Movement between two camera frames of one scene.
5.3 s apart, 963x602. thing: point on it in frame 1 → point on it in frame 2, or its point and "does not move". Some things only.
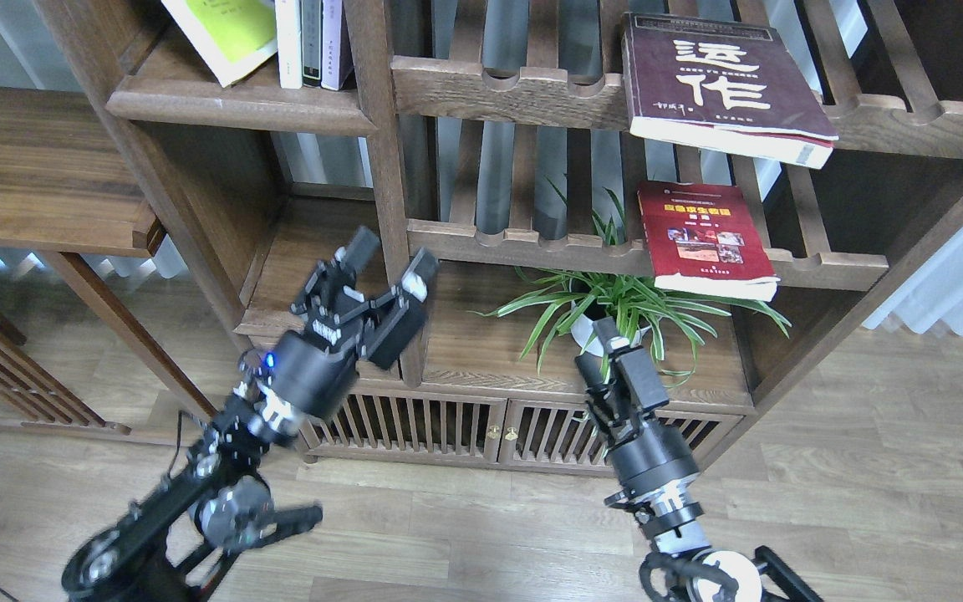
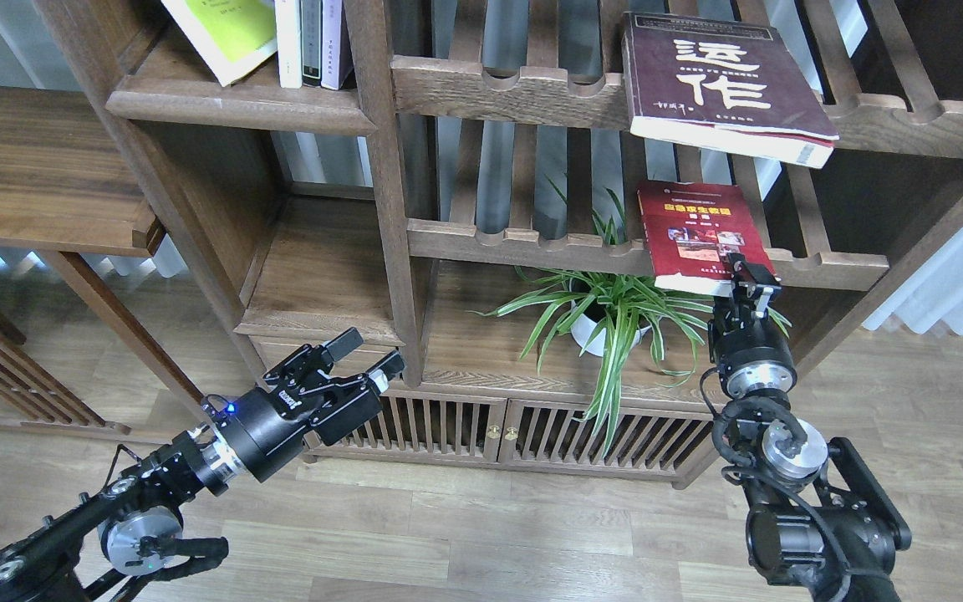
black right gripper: (646, 451) → (751, 357)
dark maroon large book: (723, 84) does not move
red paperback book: (703, 241) does not move
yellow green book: (231, 37) does not move
